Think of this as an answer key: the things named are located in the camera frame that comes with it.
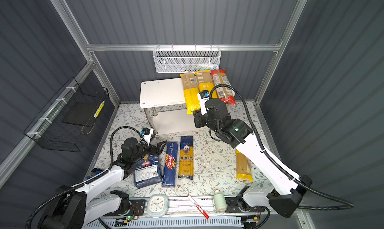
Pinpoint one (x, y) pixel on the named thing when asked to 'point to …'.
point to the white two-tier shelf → (164, 101)
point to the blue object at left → (96, 172)
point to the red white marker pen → (198, 207)
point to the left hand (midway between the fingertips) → (160, 138)
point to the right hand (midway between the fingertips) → (197, 112)
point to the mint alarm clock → (157, 205)
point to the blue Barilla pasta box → (147, 171)
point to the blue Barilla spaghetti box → (170, 156)
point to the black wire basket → (60, 124)
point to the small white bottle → (220, 201)
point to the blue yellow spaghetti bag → (186, 168)
